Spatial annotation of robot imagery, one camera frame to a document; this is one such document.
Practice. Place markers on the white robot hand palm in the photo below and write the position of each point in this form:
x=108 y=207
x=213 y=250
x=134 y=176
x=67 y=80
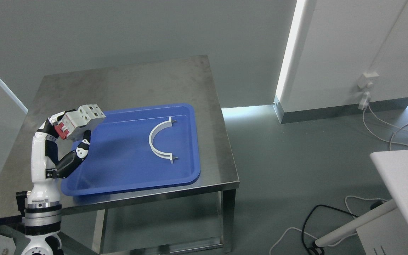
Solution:
x=44 y=156

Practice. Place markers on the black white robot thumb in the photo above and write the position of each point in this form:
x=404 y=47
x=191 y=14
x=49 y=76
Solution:
x=71 y=161

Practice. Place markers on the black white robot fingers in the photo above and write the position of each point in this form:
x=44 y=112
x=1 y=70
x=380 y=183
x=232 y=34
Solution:
x=48 y=130

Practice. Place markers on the grey circuit breaker red switch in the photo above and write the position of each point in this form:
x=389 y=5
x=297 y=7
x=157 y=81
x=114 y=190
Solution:
x=86 y=117

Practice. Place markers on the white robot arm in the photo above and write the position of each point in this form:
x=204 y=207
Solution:
x=41 y=208

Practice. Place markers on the blue plastic tray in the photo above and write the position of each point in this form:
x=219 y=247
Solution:
x=120 y=159

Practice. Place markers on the white curved pipe clamp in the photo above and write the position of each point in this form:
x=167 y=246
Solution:
x=156 y=141

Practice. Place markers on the white table leg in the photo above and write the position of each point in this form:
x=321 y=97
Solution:
x=350 y=228

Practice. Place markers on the white wall socket plug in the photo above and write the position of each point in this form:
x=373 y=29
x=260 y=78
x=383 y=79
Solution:
x=366 y=81

